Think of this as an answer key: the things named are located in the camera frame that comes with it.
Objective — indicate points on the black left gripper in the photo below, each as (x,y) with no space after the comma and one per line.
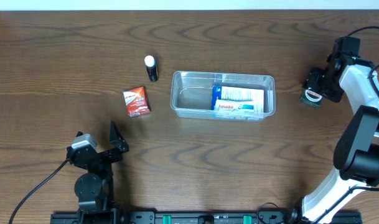
(101,154)

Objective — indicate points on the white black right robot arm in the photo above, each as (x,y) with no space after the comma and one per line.
(356,157)

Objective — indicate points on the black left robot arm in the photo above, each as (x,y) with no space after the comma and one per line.
(95,189)

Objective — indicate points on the white Panadol box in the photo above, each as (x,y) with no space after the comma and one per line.
(234,106)

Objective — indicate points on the dark bottle white cap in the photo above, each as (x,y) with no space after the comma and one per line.
(151,68)

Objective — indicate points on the green round-logo box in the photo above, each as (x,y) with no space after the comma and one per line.
(311,98)

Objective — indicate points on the red medicine box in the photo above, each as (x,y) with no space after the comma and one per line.
(136,101)

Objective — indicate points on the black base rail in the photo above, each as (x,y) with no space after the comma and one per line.
(274,217)

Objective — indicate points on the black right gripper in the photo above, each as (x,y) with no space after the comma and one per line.
(315,83)

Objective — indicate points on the large blue white medicine box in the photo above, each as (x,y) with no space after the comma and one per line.
(239,94)

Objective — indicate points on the clear plastic container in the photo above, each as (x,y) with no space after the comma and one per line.
(191,94)

